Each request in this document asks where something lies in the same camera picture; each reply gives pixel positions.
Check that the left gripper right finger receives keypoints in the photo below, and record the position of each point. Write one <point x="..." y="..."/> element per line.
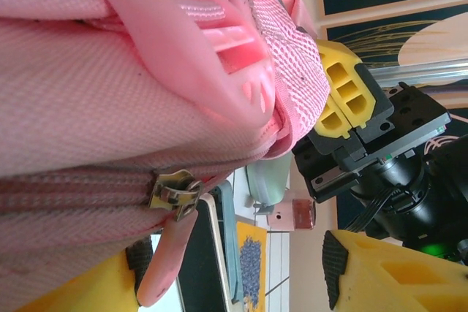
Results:
<point x="395" y="279"/>

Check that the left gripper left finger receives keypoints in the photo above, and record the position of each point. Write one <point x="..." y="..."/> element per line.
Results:
<point x="91" y="282"/>

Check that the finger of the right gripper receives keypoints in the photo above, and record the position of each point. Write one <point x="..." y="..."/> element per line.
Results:
<point x="332" y="125"/>
<point x="351" y="71"/>

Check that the green pencil case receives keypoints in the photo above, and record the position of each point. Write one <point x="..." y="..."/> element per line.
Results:
<point x="267" y="180"/>

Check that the pink cube sharpener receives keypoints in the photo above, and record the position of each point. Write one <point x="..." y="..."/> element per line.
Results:
<point x="292" y="215"/>

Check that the black tablet grey cover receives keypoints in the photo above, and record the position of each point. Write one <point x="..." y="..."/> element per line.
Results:
<point x="201" y="253"/>

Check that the yellow book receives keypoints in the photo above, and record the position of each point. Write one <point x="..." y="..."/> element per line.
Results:
<point x="252" y="264"/>

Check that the pink school backpack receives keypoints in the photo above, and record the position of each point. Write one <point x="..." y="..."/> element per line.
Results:
<point x="91" y="107"/>

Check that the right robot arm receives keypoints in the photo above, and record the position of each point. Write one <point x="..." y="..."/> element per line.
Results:
<point x="420" y="188"/>

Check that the right aluminium corner post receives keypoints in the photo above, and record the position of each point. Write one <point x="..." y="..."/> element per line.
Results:
<point x="420" y="71"/>

